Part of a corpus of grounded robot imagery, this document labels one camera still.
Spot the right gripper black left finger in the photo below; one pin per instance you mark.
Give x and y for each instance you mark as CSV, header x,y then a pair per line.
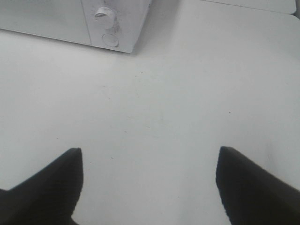
x,y
49,197

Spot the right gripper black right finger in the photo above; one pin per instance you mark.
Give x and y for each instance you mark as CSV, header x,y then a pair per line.
x,y
252,196

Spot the round door release button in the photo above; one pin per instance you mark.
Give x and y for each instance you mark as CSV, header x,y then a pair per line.
x,y
110,40

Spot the white microwave door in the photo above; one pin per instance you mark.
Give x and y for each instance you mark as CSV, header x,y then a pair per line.
x,y
57,19

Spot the white microwave knob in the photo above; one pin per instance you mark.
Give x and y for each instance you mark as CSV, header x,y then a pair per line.
x,y
105,17

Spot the white microwave oven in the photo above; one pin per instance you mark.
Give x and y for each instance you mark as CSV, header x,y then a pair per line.
x,y
130,18

